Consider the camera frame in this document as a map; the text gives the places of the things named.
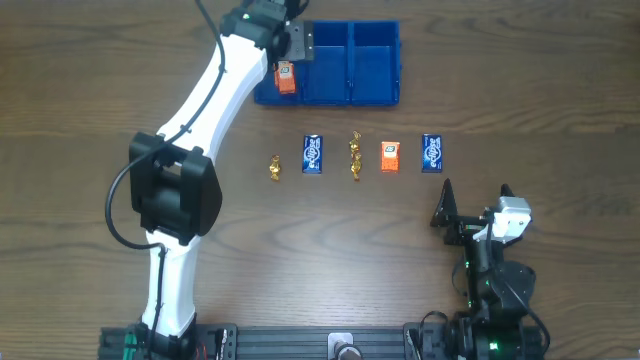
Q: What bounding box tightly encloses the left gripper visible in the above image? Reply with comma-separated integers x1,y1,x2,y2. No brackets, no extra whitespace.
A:
285,20,316,63

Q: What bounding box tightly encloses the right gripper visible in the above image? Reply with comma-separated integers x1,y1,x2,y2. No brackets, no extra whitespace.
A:
430,178,517,247

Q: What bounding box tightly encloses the orange candy box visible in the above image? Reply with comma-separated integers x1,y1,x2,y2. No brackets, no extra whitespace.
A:
273,60,298,96
380,141,401,174

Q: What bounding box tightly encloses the blue candy pack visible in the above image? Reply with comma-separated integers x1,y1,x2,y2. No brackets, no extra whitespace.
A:
301,134,324,175
421,133,444,174

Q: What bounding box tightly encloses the blue tray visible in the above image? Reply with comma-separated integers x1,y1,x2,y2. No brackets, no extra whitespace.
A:
252,18,403,108

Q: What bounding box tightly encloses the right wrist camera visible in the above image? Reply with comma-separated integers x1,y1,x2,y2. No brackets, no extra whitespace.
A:
472,195,533,246

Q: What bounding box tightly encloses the mounting rail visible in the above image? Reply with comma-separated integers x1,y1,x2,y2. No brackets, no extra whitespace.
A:
98,323,544,360

